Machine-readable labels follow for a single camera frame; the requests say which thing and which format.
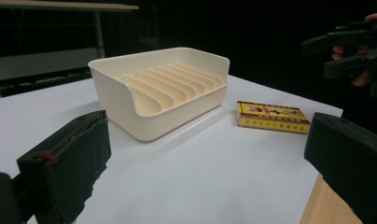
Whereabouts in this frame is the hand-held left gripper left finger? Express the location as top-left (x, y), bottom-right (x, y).
top-left (17, 110), bottom-right (112, 224)

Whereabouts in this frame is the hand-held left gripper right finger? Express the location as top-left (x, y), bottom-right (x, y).
top-left (303, 112), bottom-right (377, 224)

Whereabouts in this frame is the yellow printed cardboard box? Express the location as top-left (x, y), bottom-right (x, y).
top-left (236, 100), bottom-right (312, 135)

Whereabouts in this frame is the cream ribbed plastic tray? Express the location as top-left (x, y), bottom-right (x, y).
top-left (88, 47), bottom-right (230, 143)

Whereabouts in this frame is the light wooden board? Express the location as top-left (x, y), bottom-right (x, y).
top-left (300, 174), bottom-right (364, 224)

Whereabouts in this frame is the grey background shelf board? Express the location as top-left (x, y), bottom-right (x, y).
top-left (0, 47), bottom-right (100, 82)

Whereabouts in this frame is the beige background table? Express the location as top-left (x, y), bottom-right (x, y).
top-left (0, 0), bottom-right (140, 60)

